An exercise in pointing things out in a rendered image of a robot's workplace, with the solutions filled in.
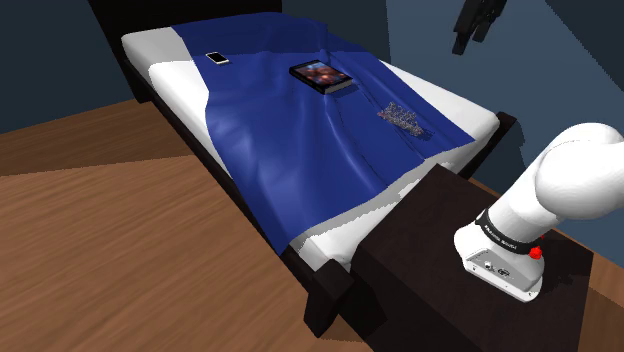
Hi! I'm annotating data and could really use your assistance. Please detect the white smartphone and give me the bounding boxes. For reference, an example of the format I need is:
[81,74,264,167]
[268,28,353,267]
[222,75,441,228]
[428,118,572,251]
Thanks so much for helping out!
[205,50,231,67]

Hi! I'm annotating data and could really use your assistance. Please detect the black bed with white mattress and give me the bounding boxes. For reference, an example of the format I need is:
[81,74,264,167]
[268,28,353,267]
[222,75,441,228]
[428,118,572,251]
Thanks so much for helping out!
[87,0,518,339]

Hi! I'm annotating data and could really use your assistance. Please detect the black book with colourful cover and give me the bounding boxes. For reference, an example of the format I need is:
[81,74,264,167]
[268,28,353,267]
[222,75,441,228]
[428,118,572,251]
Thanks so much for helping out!
[288,59,355,97]

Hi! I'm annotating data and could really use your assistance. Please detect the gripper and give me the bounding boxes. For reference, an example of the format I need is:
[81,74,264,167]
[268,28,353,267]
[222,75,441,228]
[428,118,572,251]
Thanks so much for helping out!
[451,0,509,56]

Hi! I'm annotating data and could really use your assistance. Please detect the grey speckled flat object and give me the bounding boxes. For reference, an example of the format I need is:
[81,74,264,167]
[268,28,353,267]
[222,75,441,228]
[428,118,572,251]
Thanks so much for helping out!
[376,101,433,141]

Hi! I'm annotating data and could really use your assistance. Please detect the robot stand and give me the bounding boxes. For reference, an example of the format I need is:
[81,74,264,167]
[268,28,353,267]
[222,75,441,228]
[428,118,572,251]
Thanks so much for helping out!
[349,163,596,352]

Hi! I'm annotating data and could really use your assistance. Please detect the blue blanket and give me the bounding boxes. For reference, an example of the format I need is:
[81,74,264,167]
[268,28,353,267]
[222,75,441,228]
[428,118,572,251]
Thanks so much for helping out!
[172,11,477,256]

